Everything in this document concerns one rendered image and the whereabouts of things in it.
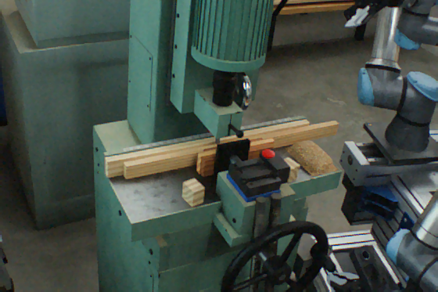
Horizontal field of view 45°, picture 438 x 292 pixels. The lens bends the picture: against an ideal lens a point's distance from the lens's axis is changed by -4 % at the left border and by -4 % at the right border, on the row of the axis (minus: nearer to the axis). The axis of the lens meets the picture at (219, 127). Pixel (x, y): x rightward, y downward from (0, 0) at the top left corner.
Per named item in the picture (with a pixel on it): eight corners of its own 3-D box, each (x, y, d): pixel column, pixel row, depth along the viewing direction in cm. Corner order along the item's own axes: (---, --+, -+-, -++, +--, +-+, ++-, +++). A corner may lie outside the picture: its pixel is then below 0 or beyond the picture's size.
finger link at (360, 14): (353, 14, 120) (368, -7, 125) (340, 28, 125) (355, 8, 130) (364, 23, 120) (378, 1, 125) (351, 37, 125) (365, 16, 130)
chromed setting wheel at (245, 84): (242, 120, 152) (247, 81, 145) (221, 99, 161) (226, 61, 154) (250, 119, 153) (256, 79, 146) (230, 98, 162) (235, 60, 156)
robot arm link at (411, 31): (433, 56, 142) (445, 19, 136) (393, 48, 143) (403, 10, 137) (429, 45, 149) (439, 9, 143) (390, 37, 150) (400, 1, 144)
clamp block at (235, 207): (238, 236, 125) (243, 207, 120) (212, 201, 135) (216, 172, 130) (291, 221, 131) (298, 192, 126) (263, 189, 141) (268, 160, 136)
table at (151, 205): (144, 272, 116) (145, 252, 113) (102, 189, 139) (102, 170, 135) (359, 208, 143) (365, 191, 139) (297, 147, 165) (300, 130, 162)
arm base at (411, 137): (413, 126, 188) (421, 102, 183) (436, 150, 176) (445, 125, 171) (377, 127, 185) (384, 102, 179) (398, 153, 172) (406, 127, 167)
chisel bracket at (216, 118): (215, 144, 135) (218, 115, 131) (192, 116, 146) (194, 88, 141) (241, 139, 139) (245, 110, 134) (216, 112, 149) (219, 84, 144)
